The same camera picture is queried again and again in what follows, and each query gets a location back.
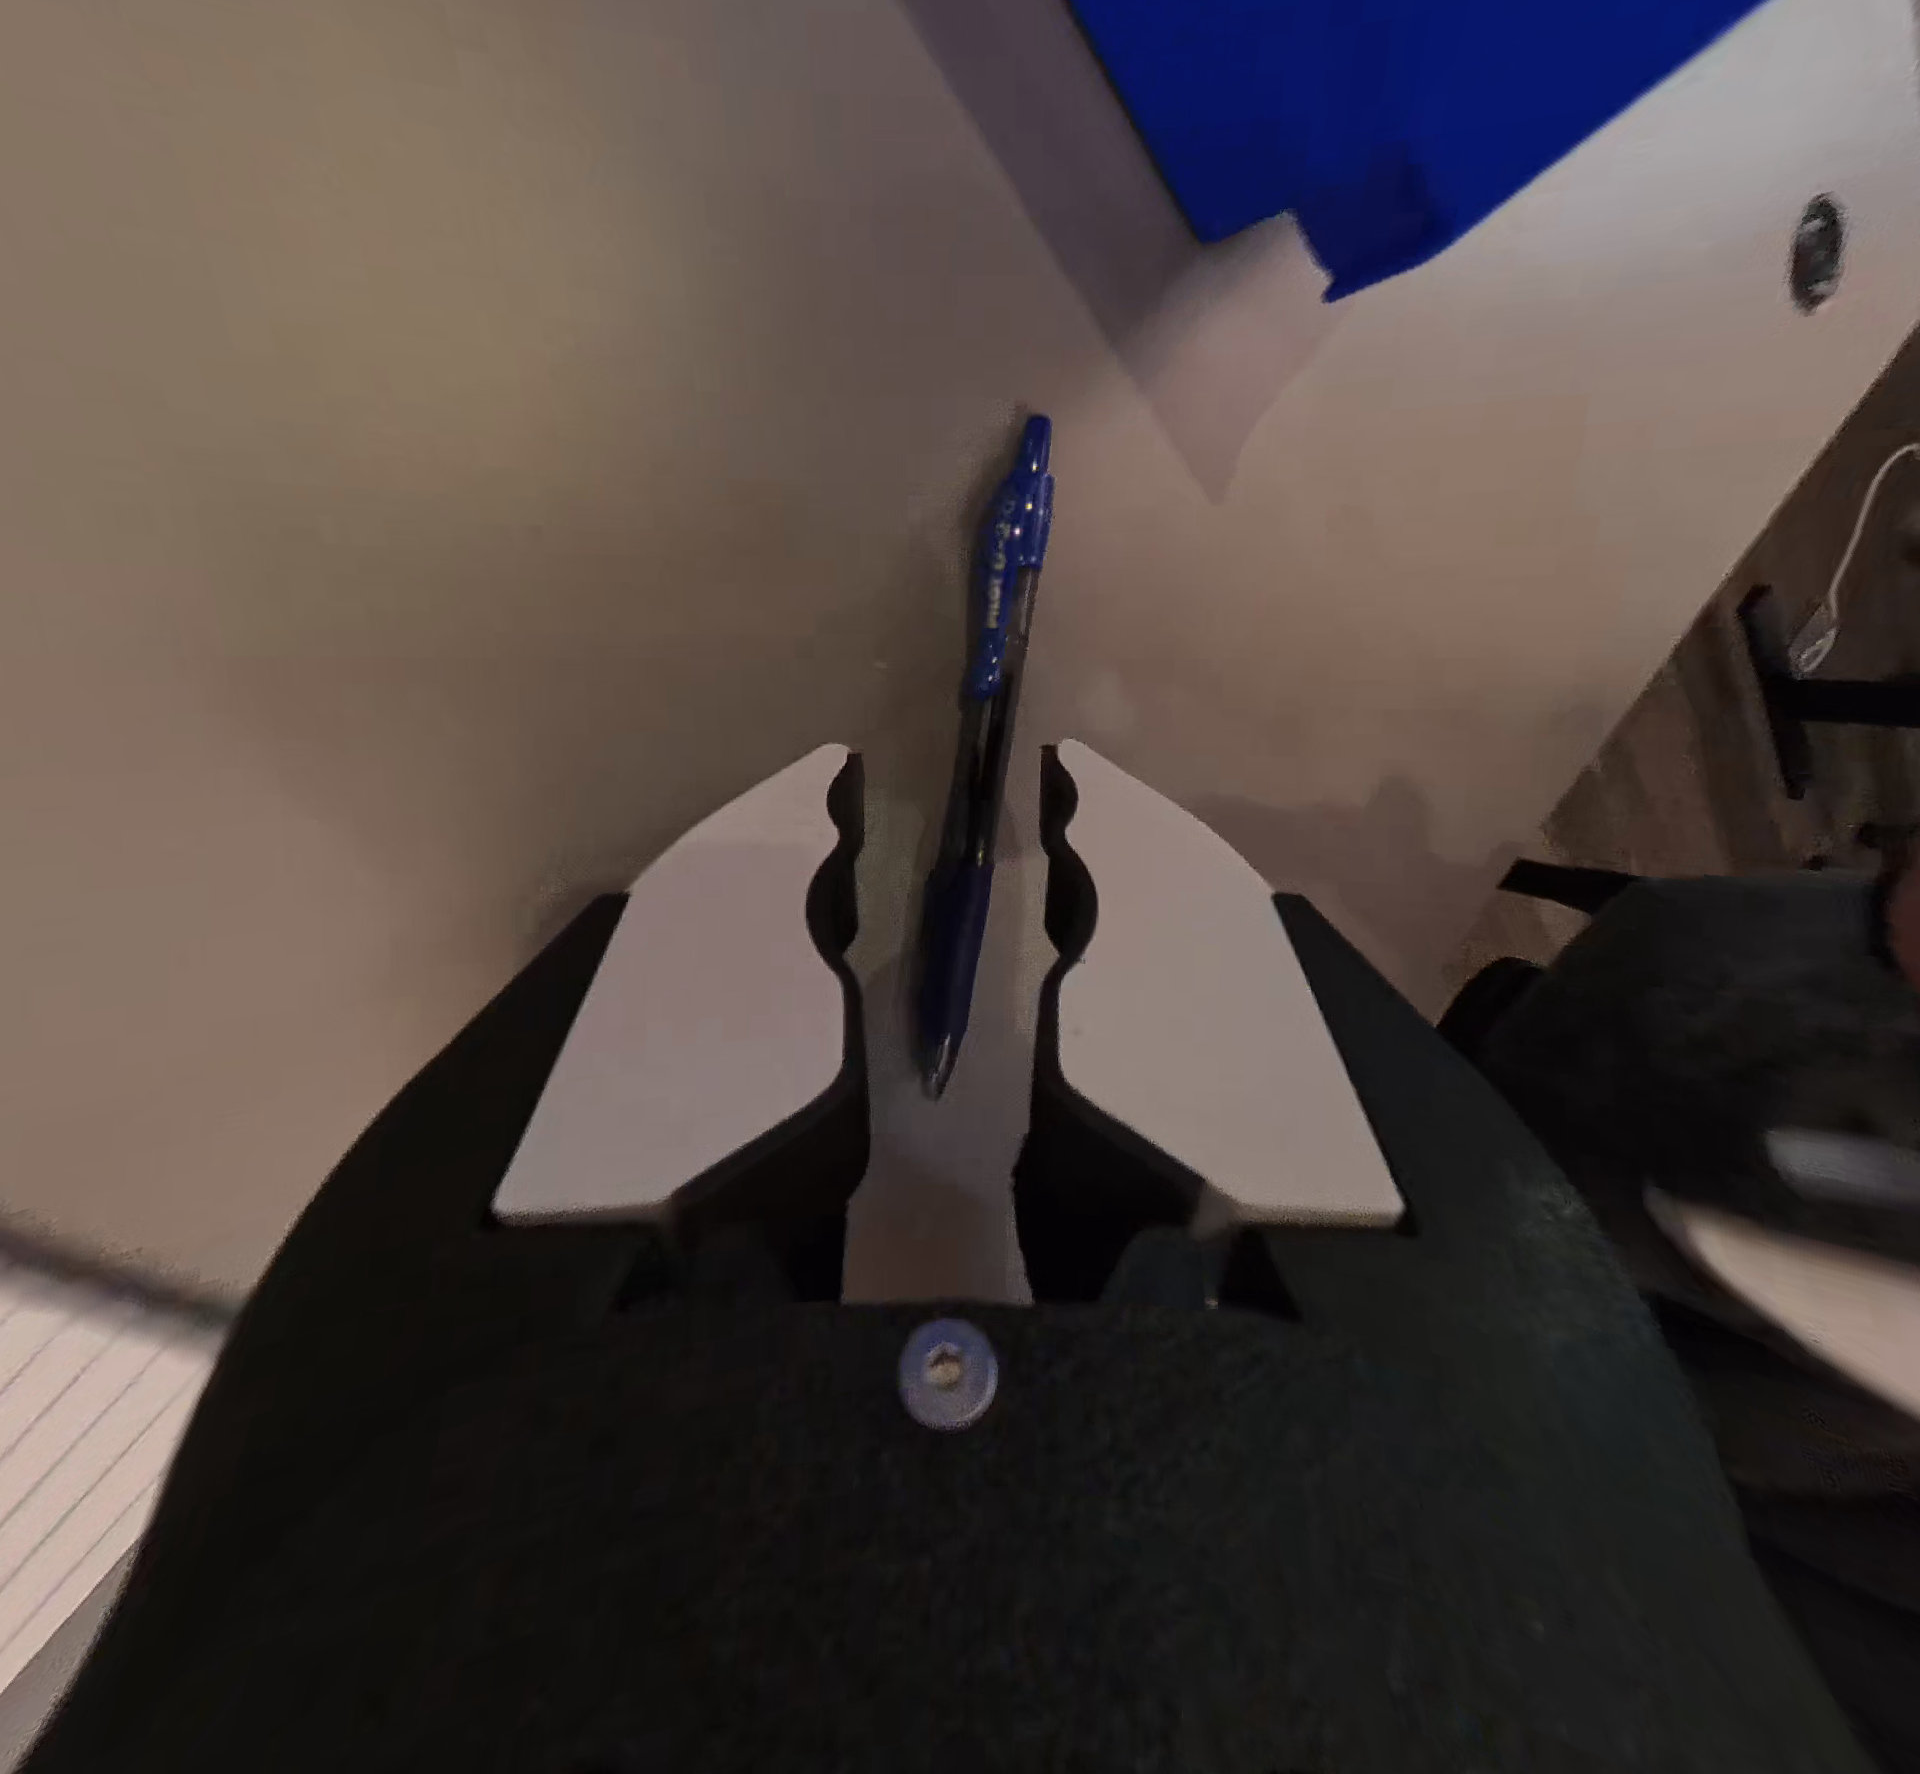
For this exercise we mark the blue pen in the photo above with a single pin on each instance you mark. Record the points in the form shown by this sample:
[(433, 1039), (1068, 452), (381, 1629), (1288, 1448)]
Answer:
[(977, 935)]

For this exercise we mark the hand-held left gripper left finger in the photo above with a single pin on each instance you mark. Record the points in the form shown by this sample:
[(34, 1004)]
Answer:
[(692, 1039)]

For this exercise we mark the round table grommet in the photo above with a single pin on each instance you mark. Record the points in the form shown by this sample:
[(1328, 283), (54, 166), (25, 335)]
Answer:
[(1817, 251)]

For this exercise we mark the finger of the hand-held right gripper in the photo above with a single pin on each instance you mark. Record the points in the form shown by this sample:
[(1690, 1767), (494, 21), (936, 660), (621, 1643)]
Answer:
[(1846, 1164), (1830, 1303)]

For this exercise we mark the white lined notepad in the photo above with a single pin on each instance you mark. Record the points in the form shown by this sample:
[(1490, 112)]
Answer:
[(75, 1445)]

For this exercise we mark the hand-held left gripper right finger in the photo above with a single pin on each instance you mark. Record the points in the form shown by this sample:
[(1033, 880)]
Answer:
[(1216, 1039)]

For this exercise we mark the person's dark clothing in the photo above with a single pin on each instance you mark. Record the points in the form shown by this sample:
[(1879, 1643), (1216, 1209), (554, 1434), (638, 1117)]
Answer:
[(1694, 1022)]

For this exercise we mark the blue plastic bin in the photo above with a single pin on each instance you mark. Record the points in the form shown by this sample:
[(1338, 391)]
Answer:
[(1383, 21)]

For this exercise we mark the black chair base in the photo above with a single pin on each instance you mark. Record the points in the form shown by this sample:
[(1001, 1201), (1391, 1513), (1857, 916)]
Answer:
[(1858, 702)]

